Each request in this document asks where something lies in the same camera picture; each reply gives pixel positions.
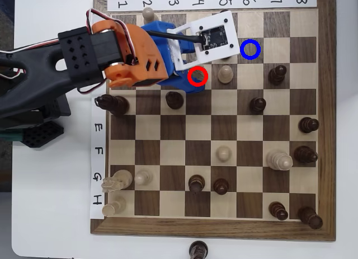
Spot dark pawn G4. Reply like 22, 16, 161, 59
188, 174, 206, 194

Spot dark wooden rook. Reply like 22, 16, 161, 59
297, 206, 323, 230

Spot dark pawn H7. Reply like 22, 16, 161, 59
268, 201, 289, 221

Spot dark green clamp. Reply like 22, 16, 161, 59
0, 131, 23, 143

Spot wooden chessboard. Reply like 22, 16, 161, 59
89, 0, 337, 242

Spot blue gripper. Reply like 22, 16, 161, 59
140, 21, 206, 95

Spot dark wooden bishop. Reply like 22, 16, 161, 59
293, 145, 319, 164

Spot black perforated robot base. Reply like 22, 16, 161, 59
21, 96, 72, 148

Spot white number label strip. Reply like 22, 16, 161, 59
107, 0, 318, 11

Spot black camera cable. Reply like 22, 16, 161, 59
146, 29, 205, 45

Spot tall light wooden pawn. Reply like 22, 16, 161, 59
142, 7, 159, 22

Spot light wooden bishop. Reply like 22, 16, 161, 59
101, 196, 126, 217

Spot white letter label strip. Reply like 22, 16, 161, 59
89, 10, 109, 220

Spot dark wooden queen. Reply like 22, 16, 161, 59
94, 93, 130, 116

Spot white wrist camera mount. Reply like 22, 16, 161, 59
167, 10, 239, 72

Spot dark wooden king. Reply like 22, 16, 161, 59
189, 241, 209, 259

